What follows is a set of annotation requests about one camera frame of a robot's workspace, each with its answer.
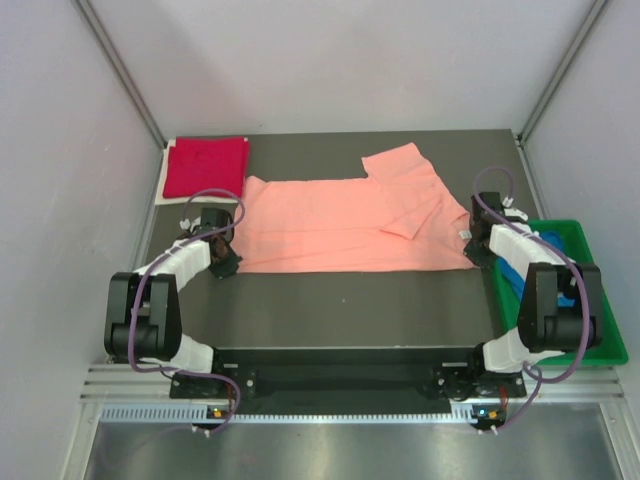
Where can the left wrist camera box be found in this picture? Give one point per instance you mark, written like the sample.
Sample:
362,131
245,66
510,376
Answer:
213,218

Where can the aluminium frame post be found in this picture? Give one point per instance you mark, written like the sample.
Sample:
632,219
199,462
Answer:
587,25
102,38

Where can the right aluminium frame post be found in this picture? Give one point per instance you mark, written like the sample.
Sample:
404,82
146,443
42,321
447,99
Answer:
587,25

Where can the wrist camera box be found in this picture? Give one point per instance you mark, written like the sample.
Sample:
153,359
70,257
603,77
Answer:
213,218
491,199

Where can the slotted grey cable duct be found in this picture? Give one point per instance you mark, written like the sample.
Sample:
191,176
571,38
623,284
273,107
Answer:
457,413

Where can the left aluminium frame post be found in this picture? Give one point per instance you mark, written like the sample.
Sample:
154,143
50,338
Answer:
102,38

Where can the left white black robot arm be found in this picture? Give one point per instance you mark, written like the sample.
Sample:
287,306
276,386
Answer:
143,319

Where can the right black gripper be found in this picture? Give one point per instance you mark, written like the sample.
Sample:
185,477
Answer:
472,253

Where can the salmon pink t shirt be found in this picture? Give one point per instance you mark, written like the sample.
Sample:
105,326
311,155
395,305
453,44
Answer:
399,217

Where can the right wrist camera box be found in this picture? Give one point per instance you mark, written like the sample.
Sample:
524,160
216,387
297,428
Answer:
491,199

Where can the blue t shirt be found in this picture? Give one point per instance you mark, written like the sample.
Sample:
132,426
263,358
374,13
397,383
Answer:
517,283

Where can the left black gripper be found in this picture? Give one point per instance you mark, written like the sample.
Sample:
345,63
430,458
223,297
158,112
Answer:
230,267

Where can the folded red t shirt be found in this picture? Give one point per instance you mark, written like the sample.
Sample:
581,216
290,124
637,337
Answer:
199,164

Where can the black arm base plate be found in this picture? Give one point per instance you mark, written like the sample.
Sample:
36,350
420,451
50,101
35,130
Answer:
454,373

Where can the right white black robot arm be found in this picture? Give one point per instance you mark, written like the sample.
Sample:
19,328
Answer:
543,330

